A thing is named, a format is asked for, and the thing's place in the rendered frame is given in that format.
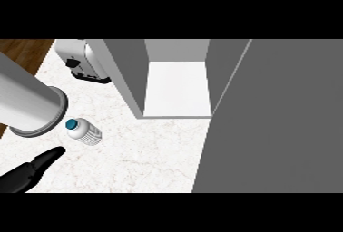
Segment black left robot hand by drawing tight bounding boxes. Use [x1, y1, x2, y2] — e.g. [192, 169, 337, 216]
[0, 146, 67, 194]

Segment grey open cabinet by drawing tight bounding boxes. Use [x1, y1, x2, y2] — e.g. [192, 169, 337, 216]
[86, 39, 252, 120]

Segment white bottle with blue cap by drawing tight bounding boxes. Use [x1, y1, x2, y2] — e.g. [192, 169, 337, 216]
[64, 118, 104, 147]

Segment pale grey cylinder appliance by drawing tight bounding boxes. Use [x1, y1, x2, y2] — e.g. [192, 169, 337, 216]
[0, 52, 70, 139]

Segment silver toaster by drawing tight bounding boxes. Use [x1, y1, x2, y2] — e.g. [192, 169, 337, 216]
[52, 39, 113, 84]

